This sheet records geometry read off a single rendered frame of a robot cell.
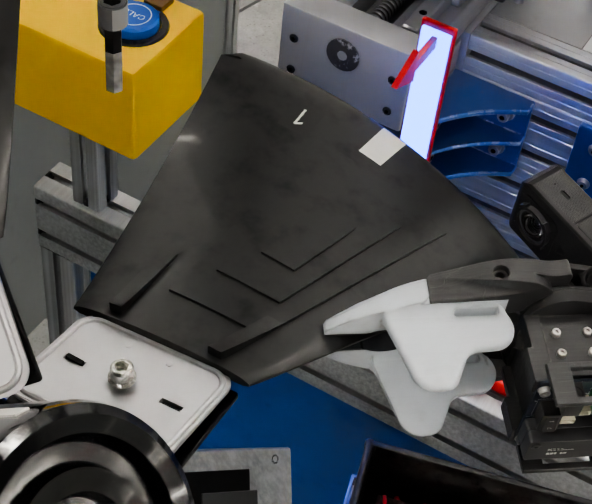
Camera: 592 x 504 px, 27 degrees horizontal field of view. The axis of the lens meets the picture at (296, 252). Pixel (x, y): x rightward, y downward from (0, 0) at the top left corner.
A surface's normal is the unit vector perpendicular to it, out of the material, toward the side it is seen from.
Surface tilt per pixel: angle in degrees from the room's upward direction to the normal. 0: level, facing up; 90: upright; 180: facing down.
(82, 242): 90
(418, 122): 90
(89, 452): 50
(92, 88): 90
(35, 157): 90
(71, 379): 8
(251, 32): 0
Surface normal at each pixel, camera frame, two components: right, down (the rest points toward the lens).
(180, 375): 0.04, -0.78
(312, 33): -0.50, 0.60
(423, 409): 0.11, -0.55
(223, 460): 0.71, -0.12
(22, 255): 0.86, 0.41
